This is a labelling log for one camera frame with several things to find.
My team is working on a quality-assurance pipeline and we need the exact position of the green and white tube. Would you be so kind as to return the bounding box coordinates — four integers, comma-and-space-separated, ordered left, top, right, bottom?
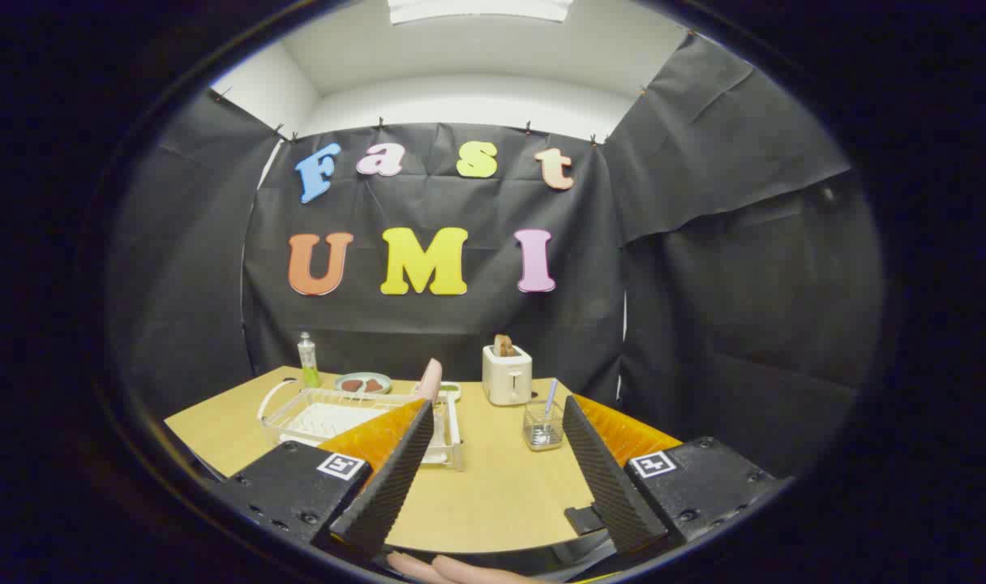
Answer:
298, 332, 321, 389

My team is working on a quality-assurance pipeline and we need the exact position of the black table clamp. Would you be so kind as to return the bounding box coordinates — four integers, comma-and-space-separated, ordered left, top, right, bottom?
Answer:
564, 504, 608, 536

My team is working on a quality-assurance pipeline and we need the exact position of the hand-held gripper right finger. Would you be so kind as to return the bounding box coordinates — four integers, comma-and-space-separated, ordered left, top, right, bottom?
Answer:
562, 393, 792, 557

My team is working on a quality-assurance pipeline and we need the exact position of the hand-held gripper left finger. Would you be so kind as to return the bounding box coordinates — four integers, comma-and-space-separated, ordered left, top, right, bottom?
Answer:
213, 397, 435, 560

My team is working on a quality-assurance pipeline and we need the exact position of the white toaster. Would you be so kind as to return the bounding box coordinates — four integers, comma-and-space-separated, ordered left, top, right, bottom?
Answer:
482, 344, 534, 406

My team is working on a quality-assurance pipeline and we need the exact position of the ceiling light panel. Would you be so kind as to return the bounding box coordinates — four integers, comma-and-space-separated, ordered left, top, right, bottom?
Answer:
388, 0, 573, 25

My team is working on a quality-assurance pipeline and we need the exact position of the pink plate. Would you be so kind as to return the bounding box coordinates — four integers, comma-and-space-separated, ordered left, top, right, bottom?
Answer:
416, 359, 444, 405

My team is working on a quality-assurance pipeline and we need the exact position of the white wire dish rack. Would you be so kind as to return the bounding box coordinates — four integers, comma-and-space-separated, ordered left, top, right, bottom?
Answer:
256, 378, 465, 472

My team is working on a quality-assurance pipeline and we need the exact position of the pale green plate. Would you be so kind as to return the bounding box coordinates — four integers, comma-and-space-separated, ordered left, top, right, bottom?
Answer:
335, 371, 393, 396

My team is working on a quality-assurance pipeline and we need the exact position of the metal wire basket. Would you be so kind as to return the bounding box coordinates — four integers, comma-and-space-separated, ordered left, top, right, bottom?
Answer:
523, 399, 565, 452

